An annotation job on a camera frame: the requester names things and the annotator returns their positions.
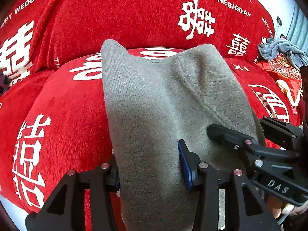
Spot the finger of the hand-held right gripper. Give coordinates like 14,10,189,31
207,124,260,152
259,117,304,148

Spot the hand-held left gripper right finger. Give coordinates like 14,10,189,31
177,139,282,231

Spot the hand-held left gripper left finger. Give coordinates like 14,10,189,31
25,155,121,231

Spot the grey knit garment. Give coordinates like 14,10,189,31
100,39,266,231

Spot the person's right hand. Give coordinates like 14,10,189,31
266,194,308,220

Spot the red embroidered cloth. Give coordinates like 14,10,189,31
253,55,304,109

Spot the blue-grey fleece cloth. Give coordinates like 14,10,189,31
258,36,308,68

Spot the dark cloth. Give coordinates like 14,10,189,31
0,69,10,95

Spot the red printed sofa cover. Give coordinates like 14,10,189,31
0,0,302,231

